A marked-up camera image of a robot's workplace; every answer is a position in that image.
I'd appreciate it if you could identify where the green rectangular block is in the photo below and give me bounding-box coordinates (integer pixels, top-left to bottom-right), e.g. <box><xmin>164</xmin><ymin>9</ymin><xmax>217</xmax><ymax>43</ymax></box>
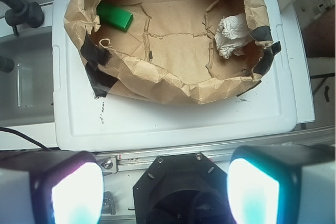
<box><xmin>96</xmin><ymin>2</ymin><xmax>134</xmax><ymax>31</ymax></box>

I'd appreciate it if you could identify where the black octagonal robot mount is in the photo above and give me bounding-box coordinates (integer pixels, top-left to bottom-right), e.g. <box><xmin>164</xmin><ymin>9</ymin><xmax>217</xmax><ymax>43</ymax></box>
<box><xmin>133</xmin><ymin>153</ymin><xmax>235</xmax><ymax>223</ymax></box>

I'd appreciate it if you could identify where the white plastic bin lid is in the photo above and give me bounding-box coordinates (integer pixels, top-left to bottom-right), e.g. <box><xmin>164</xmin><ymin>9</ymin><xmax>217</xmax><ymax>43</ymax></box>
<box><xmin>51</xmin><ymin>0</ymin><xmax>298</xmax><ymax>152</ymax></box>

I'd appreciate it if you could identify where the crumpled white paper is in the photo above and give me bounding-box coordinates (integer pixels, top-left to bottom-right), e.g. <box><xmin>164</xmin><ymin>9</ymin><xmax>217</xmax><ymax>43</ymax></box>
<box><xmin>215</xmin><ymin>13</ymin><xmax>253</xmax><ymax>59</ymax></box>

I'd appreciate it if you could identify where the black cable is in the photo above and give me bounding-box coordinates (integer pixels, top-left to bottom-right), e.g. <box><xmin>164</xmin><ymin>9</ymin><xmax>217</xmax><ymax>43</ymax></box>
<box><xmin>0</xmin><ymin>126</ymin><xmax>60</xmax><ymax>152</ymax></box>

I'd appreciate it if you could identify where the black clamp knob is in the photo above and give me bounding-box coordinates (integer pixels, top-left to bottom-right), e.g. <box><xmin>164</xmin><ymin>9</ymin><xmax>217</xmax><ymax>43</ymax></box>
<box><xmin>1</xmin><ymin>0</ymin><xmax>45</xmax><ymax>37</ymax></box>

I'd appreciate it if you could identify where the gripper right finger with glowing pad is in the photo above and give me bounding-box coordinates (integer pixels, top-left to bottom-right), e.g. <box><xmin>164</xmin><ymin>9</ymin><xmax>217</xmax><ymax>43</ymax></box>
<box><xmin>227</xmin><ymin>144</ymin><xmax>335</xmax><ymax>223</ymax></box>

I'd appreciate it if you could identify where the brown paper bag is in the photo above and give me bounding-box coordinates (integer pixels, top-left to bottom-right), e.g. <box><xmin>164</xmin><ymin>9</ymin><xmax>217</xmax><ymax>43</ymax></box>
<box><xmin>64</xmin><ymin>0</ymin><xmax>281</xmax><ymax>104</ymax></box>

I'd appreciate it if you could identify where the aluminium extrusion rail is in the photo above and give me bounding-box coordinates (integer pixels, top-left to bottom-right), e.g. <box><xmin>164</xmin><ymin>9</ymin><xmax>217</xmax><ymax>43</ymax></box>
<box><xmin>94</xmin><ymin>129</ymin><xmax>336</xmax><ymax>175</ymax></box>

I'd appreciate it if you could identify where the clear plastic container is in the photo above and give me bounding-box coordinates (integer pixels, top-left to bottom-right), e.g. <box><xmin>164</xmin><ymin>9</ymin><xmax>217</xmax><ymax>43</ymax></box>
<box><xmin>1</xmin><ymin>27</ymin><xmax>54</xmax><ymax>127</ymax></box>

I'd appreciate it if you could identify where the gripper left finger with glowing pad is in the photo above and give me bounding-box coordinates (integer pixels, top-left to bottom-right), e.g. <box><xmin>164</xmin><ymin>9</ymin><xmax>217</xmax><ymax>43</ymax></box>
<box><xmin>1</xmin><ymin>151</ymin><xmax>104</xmax><ymax>223</ymax></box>

